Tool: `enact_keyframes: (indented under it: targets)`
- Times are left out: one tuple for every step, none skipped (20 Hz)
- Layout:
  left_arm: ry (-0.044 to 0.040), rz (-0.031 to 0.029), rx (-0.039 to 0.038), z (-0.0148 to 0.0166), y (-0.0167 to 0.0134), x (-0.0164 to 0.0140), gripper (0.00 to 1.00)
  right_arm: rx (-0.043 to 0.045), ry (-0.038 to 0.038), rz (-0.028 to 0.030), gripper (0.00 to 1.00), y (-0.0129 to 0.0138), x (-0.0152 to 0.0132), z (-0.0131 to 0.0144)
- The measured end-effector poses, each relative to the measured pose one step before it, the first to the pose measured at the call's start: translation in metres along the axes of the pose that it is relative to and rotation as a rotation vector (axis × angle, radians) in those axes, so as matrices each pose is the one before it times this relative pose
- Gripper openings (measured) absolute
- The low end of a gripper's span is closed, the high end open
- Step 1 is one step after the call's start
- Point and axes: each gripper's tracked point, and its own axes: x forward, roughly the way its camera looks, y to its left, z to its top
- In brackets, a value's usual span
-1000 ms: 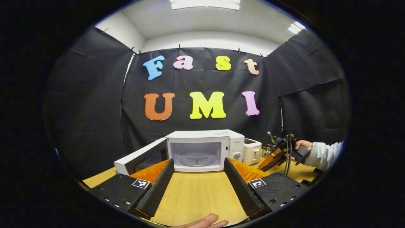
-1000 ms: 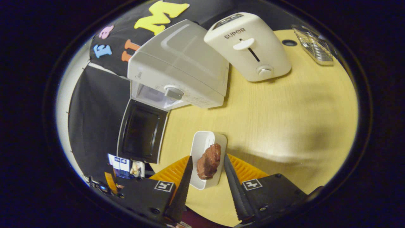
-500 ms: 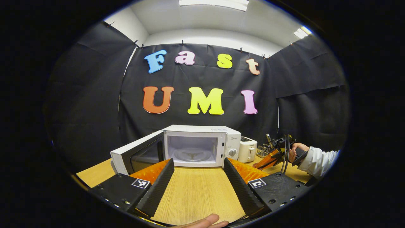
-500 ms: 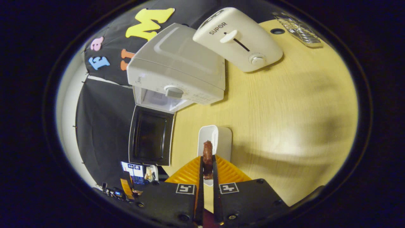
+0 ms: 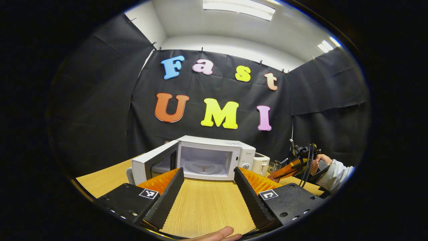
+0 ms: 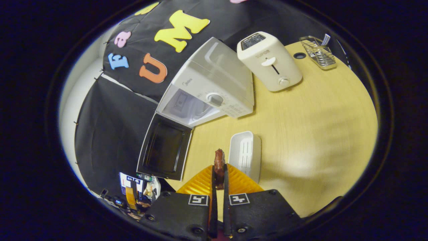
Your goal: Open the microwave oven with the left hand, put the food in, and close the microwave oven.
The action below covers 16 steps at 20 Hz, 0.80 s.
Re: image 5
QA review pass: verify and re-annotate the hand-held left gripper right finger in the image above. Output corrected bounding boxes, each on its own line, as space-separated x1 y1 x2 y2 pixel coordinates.
233 167 326 231

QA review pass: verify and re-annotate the white microwave oven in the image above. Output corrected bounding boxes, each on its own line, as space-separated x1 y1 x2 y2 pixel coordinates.
126 135 256 185

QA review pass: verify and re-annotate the black backdrop cloth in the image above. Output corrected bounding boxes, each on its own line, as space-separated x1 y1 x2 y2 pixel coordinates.
50 13 371 178

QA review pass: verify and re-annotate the long ceiling light panel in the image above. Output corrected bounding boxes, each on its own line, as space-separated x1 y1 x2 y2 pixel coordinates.
203 0 276 21

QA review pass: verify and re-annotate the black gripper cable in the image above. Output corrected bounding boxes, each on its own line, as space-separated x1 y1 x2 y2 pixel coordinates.
299 143 317 188

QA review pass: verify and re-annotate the cream toaster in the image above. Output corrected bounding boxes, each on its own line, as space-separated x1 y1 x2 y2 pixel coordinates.
251 153 271 177

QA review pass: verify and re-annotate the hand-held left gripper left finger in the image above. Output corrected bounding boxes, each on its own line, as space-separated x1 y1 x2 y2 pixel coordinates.
95 167 185 230

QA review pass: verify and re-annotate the small ceiling light panel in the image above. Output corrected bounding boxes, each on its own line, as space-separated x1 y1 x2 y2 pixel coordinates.
317 36 341 53

